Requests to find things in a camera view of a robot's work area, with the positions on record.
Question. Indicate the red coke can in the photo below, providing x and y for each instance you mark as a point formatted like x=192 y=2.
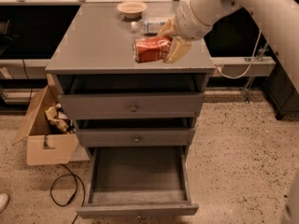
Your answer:
x=151 y=49

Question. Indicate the clear plastic water bottle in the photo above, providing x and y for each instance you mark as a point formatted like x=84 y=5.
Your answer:
x=149 y=26

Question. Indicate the top grey drawer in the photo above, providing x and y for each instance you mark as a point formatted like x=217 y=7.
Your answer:
x=133 y=106

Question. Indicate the open bottom grey drawer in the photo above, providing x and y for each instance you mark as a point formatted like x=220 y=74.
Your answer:
x=138 y=182

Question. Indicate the white wall rail ledge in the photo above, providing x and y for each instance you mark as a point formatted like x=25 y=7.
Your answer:
x=229 y=66

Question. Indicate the grey drawer cabinet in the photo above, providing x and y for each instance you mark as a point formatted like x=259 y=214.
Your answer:
x=98 y=58

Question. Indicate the beige bowl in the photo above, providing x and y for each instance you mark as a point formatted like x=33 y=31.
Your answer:
x=131 y=9

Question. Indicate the white shoe tip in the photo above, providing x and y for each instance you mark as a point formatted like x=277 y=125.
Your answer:
x=4 y=198

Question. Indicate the middle grey drawer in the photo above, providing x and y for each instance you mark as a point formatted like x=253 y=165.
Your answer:
x=135 y=137

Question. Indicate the open cardboard box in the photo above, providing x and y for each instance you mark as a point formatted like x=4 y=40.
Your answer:
x=43 y=145

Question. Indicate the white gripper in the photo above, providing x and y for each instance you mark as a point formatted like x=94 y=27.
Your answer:
x=188 y=23

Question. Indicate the metal diagonal pole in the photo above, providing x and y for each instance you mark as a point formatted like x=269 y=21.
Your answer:
x=252 y=75

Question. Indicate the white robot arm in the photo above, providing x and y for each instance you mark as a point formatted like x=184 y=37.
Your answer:
x=246 y=171

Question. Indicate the crumpled wrappers in box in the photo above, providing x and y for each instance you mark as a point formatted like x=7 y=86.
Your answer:
x=57 y=118

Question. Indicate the dark grey side cabinet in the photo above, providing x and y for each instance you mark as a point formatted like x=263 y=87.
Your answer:
x=281 y=93

